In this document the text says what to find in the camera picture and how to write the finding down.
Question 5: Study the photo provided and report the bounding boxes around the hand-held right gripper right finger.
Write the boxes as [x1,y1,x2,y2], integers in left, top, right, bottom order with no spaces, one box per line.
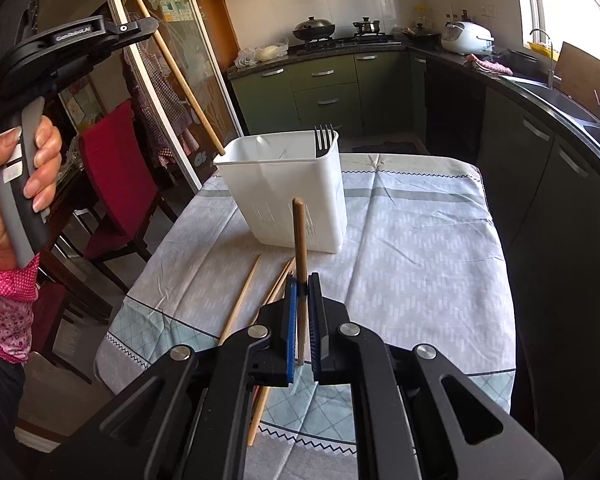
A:
[307,272,563,480]

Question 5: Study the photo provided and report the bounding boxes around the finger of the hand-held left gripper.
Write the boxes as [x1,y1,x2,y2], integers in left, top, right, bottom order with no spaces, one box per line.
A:
[40,15,160,57]

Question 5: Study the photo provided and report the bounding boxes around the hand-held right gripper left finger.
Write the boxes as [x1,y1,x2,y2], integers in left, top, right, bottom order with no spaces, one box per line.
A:
[17,270,301,480]

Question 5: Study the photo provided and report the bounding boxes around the dark wooden chopstick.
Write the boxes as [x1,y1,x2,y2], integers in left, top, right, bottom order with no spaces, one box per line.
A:
[292,197,312,366]

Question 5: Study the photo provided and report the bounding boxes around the white plastic utensil holder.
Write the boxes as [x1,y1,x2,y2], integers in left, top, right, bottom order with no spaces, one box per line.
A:
[213,129,348,255]

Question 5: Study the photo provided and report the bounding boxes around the person's left forearm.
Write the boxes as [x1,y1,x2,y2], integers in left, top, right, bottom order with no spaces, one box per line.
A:
[0,252,42,366]

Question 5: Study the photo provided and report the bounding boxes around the person's left hand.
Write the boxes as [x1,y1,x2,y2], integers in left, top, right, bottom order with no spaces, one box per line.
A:
[0,115,64,272]

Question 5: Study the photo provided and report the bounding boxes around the printed glass sliding door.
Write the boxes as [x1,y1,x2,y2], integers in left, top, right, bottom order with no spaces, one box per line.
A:
[97,0,246,193]

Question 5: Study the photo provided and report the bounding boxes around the checked apron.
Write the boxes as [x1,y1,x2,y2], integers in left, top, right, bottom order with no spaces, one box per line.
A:
[130,45,201,168]

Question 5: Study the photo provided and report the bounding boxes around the patterned grey green tablecloth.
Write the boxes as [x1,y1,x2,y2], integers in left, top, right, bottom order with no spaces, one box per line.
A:
[94,152,518,480]

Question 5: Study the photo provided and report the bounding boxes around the red upholstered chair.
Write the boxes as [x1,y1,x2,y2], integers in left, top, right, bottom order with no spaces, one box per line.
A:
[77,100,181,296]

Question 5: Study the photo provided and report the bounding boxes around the clear plastic bags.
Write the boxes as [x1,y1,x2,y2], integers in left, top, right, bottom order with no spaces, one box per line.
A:
[234,40,291,68]

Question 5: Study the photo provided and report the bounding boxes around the metal fork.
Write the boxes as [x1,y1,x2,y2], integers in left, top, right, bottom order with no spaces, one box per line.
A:
[313,125,336,159]

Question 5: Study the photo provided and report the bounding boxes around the black wok with lid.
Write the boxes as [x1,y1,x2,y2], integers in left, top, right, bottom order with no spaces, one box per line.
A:
[292,16,335,43]

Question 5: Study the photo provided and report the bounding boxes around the green lower kitchen cabinets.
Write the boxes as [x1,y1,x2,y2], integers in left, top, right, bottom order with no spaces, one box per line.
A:
[229,50,413,137]

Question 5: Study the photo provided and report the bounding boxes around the black gas stove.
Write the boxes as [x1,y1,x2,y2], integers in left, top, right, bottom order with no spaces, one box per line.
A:
[300,32,403,51]

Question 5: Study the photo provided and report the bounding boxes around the dark kitchen counter cabinets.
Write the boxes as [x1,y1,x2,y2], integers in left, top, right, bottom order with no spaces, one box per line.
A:
[409,47,600,411]

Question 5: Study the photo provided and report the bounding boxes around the black pan with lid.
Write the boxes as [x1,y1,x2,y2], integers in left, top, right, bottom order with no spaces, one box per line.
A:
[410,22,442,45]

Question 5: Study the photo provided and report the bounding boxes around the pink cloth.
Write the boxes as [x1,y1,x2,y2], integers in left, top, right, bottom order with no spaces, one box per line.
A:
[464,53,513,77]

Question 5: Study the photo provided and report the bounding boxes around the white rice cooker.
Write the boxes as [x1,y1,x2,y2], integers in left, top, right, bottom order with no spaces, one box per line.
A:
[440,21,496,56]

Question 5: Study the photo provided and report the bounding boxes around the steel kitchen sink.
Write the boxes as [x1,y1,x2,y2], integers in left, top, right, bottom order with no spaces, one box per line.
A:
[517,77,600,146]

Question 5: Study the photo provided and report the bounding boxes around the small steel faucet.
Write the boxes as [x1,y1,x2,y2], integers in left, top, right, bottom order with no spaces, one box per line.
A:
[530,28,562,88]

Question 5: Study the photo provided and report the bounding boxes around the yellow sponge tray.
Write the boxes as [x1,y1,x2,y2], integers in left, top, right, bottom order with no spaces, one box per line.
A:
[527,40,561,57]

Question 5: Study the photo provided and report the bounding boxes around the wooden cutting board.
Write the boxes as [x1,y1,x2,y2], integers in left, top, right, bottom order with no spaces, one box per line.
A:
[555,41,600,107]

